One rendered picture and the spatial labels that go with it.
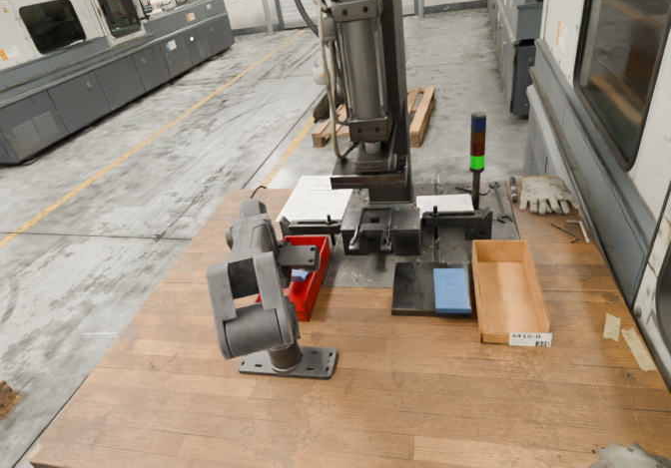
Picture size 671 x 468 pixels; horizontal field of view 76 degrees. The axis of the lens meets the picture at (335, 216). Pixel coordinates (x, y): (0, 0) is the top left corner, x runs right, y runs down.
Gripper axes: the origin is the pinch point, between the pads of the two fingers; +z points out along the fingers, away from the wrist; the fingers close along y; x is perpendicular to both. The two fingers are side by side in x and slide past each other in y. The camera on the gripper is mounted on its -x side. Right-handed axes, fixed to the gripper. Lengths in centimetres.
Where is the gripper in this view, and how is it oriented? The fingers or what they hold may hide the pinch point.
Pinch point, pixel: (287, 277)
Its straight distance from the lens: 102.5
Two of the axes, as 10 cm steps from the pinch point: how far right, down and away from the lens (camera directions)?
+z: 2.1, 4.5, 8.7
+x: -9.7, 0.2, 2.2
